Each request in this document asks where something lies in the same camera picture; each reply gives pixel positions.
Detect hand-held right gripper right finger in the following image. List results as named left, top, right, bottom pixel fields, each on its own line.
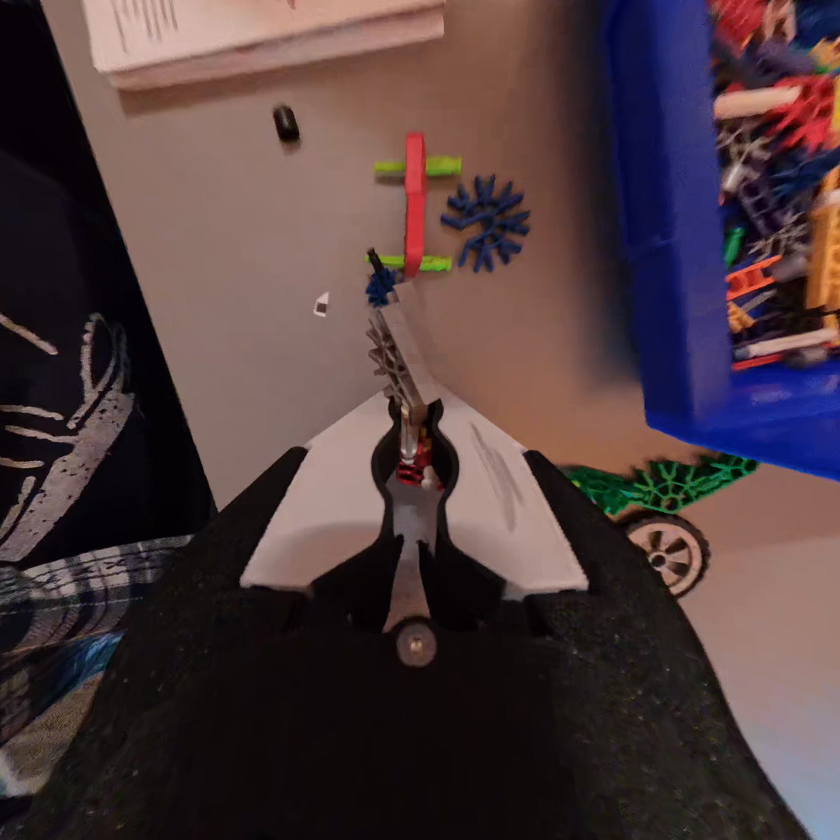
left=420, top=389, right=589, bottom=618

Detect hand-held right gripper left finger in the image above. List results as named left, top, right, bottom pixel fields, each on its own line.
left=241, top=394, right=403, bottom=628

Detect green wheeled toy model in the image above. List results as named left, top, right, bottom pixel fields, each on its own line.
left=558, top=452, right=761, bottom=529

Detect grey toy connector assembly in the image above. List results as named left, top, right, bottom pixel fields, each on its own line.
left=364, top=250, right=443, bottom=489

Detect blue plastic bin with label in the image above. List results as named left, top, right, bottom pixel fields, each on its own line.
left=602, top=0, right=840, bottom=483

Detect red green toy assembly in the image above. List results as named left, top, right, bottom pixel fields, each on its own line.
left=365, top=132, right=534, bottom=280

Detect pile of construction toy pieces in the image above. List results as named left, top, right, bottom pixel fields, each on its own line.
left=709, top=0, right=840, bottom=378

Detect black toy wheel white hub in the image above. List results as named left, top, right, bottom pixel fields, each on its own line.
left=623, top=512, right=712, bottom=599

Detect white printed instruction sheet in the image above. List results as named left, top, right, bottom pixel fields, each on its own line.
left=82, top=0, right=448, bottom=94

